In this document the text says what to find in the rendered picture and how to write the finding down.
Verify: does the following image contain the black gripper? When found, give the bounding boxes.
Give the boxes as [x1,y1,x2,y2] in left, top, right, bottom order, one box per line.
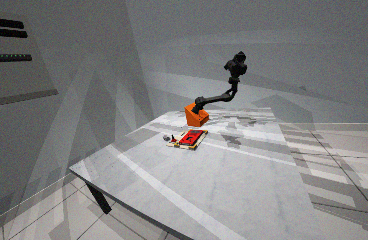
[228,54,245,85]

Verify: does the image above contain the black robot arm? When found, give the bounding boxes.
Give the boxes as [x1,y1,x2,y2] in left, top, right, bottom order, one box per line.
[192,58,247,114]

